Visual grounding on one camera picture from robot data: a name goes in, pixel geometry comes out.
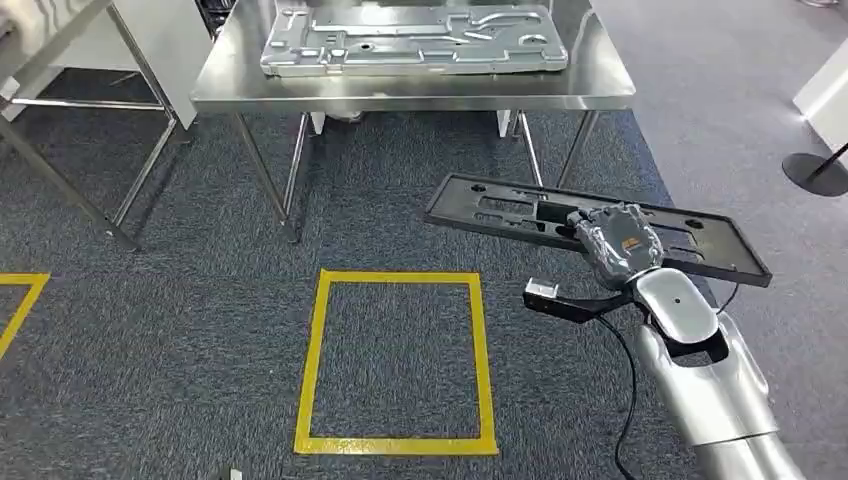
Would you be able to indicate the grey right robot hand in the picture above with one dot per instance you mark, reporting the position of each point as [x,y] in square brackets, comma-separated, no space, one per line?
[619,245]

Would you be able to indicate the black plastic frame panel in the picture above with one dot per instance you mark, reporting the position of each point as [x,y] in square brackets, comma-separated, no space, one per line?
[477,210]

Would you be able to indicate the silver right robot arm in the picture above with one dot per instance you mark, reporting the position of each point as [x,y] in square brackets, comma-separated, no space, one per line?
[709,391]

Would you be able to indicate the white stand foot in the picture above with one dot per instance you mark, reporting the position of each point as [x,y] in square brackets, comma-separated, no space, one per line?
[503,122]
[334,117]

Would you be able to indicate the black stanchion base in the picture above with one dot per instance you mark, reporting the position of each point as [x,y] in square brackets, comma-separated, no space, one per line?
[811,174]

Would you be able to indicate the white box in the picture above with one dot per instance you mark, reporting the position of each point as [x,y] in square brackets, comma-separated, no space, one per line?
[828,99]

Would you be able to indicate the stamped grey metal panel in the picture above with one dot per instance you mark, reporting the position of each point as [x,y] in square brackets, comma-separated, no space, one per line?
[397,48]

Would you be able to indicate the yellow floor tape square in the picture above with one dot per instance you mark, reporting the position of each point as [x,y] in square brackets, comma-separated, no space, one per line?
[311,371]

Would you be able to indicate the white board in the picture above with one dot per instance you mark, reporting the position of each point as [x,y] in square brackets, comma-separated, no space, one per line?
[166,46]

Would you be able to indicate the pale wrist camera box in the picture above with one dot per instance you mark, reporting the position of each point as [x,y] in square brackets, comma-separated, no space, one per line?
[542,289]

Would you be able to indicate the steel frame side table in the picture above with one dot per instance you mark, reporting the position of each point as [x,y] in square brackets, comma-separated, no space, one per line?
[73,104]

